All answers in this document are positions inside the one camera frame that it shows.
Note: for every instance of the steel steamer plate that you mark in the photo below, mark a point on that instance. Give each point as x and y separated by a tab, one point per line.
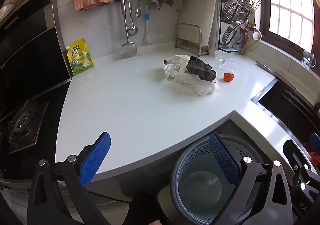
238	10

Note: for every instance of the steel colander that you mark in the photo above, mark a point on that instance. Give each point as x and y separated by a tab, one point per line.
235	34

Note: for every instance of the blue white bottle brush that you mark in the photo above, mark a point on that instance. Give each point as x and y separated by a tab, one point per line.
147	37

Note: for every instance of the steel cutting board rack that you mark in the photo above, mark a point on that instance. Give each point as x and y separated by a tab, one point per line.
192	38

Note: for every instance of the white cutting board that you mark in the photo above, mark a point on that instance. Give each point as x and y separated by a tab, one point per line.
199	12

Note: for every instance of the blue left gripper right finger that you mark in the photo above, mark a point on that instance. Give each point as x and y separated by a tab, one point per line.
224	159

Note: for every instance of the small steel spoon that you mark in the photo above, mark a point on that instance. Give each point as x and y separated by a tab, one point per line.
138	11

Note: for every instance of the clear wall hook holder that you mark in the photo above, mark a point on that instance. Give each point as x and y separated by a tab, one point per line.
308	59

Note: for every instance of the steel ladle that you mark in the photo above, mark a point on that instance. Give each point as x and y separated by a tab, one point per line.
133	30

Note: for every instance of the white paper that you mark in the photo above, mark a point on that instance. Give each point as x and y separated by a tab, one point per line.
175	65

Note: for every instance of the steel spatula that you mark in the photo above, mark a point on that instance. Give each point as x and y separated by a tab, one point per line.
128	49

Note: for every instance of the kitchen knife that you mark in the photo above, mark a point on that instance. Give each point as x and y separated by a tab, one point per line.
264	67

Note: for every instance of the orange round fruit peel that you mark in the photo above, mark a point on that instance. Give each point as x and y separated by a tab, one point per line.
228	77

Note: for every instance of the clear plastic bag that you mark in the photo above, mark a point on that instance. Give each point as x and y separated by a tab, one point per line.
199	87

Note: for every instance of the black pot lid rack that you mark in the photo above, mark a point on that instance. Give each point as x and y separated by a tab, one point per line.
254	36

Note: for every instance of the yellow green refill pouch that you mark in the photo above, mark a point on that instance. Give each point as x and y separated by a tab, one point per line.
79	56

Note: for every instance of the grey hanging rag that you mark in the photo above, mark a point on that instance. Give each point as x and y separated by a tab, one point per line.
153	5

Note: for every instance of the blue perforated trash basket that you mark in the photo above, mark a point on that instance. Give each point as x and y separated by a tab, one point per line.
198	188

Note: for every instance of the kitchen sink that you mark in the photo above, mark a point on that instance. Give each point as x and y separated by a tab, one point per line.
285	106

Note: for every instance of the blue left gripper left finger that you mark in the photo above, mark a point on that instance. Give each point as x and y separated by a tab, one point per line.
91	158

